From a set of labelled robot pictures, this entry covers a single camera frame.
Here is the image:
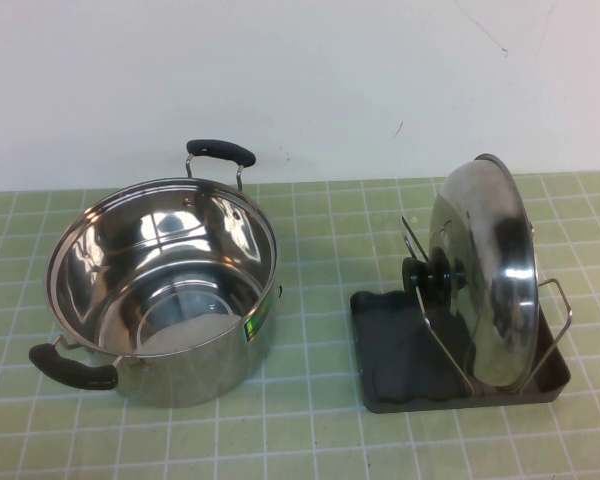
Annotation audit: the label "stainless steel pot lid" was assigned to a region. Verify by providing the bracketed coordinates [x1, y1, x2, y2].
[402, 152, 539, 391]

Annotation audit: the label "dark grey drip tray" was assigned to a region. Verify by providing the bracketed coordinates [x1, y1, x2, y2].
[349, 288, 574, 414]

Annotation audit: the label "green grid table mat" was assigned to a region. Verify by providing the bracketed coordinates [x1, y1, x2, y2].
[0, 171, 600, 480]

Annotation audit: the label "metal wire lid rack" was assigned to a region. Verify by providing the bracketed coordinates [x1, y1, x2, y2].
[398, 214, 574, 396]

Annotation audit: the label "stainless steel pot black handles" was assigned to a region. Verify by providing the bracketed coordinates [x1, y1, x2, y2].
[28, 138, 282, 409]

